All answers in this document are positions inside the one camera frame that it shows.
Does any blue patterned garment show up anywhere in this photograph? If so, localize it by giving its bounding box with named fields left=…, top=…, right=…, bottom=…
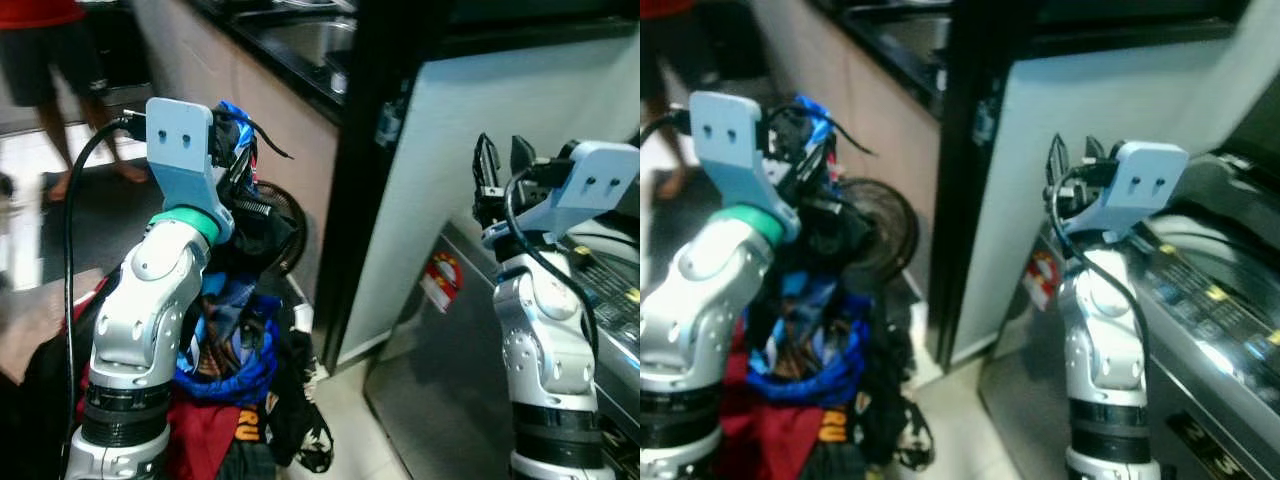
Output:
left=742, top=94, right=873, bottom=405
left=172, top=98, right=284, bottom=405

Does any washing machine control panel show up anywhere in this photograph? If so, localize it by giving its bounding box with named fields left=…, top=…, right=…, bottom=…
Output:
left=1130, top=218, right=1280, bottom=393
left=568, top=235, right=641, bottom=353

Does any grey top-load washing machine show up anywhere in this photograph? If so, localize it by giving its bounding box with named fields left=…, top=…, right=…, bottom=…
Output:
left=363, top=220, right=641, bottom=480
left=978, top=150, right=1280, bottom=480

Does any white flat panel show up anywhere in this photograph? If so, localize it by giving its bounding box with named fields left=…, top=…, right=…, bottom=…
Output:
left=948, top=4, right=1280, bottom=367
left=334, top=34, right=641, bottom=367

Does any beige kitchen counter black top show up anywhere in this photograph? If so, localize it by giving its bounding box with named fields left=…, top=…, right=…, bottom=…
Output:
left=130, top=0, right=358, bottom=303
left=748, top=0, right=953, bottom=293

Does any black floor fan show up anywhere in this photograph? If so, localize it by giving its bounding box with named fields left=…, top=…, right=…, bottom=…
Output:
left=835, top=177, right=922, bottom=293
left=248, top=180, right=310, bottom=278

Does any red white warning sticker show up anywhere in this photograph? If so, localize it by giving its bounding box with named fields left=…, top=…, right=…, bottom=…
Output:
left=419, top=250, right=464, bottom=314
left=1021, top=250, right=1063, bottom=312

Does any black pillar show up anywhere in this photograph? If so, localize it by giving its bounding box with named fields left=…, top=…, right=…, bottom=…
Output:
left=925, top=0, right=1023, bottom=373
left=318, top=0, right=446, bottom=373

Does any steel kitchen sink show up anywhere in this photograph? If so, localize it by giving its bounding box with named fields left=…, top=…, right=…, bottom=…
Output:
left=868, top=8, right=951, bottom=63
left=252, top=14, right=358, bottom=73

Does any dark grey floor mat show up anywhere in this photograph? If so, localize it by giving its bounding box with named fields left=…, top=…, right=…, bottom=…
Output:
left=38, top=158, right=153, bottom=293
left=648, top=165, right=723, bottom=273

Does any person in red shirt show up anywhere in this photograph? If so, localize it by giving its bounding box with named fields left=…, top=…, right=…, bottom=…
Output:
left=0, top=0, right=151, bottom=203

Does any black lace garment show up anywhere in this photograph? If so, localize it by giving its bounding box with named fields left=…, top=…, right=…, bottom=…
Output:
left=262, top=298, right=337, bottom=476
left=850, top=295, right=937, bottom=473

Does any dark laundry basket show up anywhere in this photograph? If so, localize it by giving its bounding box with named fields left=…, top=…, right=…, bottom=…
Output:
left=0, top=335, right=83, bottom=480

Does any light grey left wrist camera mount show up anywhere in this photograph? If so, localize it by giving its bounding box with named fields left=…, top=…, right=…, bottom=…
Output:
left=145, top=97, right=237, bottom=243
left=689, top=90, right=802, bottom=244

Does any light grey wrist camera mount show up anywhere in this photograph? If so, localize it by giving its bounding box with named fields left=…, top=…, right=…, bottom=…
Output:
left=484, top=140, right=641, bottom=248
left=689, top=90, right=802, bottom=244
left=1063, top=140, right=1191, bottom=243
left=145, top=97, right=237, bottom=243

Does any light grey right wrist camera mount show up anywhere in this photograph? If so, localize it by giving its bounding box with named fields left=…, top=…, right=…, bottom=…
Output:
left=1063, top=140, right=1191, bottom=243
left=484, top=140, right=641, bottom=248

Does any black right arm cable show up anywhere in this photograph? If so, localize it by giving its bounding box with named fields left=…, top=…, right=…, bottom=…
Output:
left=1050, top=162, right=1153, bottom=396
left=503, top=165, right=601, bottom=366

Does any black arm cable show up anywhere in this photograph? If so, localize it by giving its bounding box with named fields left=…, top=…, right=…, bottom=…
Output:
left=503, top=165, right=601, bottom=366
left=640, top=108, right=693, bottom=149
left=60, top=114, right=151, bottom=471
left=1050, top=162, right=1153, bottom=396

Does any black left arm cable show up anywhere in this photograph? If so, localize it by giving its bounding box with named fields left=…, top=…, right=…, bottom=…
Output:
left=640, top=108, right=693, bottom=149
left=60, top=114, right=151, bottom=471

